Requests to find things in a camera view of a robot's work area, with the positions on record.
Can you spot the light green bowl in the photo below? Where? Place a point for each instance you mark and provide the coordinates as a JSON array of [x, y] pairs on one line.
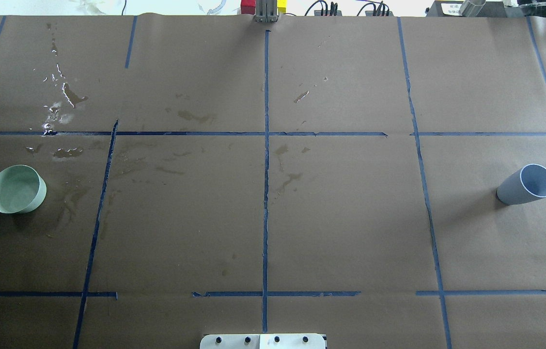
[[22, 190]]

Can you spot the blue plastic cup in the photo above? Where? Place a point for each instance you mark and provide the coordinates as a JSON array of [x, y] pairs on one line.
[[526, 185]]

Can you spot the red block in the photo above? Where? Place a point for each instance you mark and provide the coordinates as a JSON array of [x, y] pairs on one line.
[[247, 6]]

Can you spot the yellow block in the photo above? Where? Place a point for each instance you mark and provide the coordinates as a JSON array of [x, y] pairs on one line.
[[282, 6]]

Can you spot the metal cylinder weight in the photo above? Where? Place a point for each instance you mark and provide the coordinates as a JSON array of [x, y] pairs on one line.
[[471, 8]]

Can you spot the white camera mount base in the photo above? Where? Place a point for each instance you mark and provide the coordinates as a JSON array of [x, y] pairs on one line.
[[264, 341]]

